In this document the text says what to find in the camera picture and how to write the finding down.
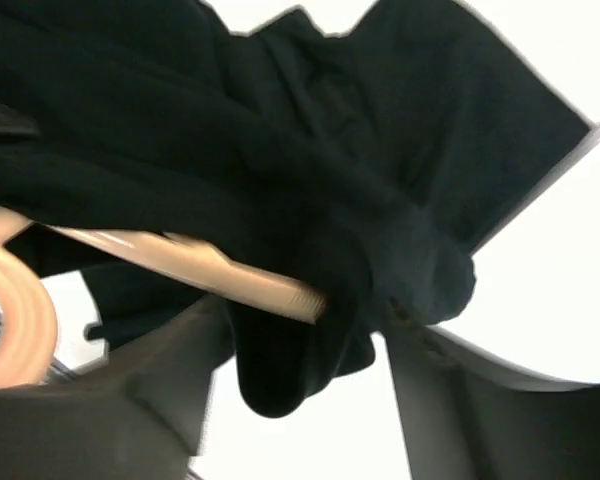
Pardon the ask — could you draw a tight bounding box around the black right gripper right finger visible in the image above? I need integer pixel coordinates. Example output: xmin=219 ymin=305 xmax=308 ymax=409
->
xmin=380 ymin=302 xmax=600 ymax=479

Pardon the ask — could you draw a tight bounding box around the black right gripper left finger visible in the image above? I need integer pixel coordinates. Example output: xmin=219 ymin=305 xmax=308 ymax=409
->
xmin=104 ymin=294 xmax=231 ymax=456

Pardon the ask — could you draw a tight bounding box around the beige plastic hanger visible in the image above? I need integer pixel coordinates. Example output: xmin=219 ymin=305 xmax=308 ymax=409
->
xmin=0 ymin=206 xmax=326 ymax=389

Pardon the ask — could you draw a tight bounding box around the black t shirt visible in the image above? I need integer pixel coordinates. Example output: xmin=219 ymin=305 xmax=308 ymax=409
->
xmin=0 ymin=1 xmax=590 ymax=418

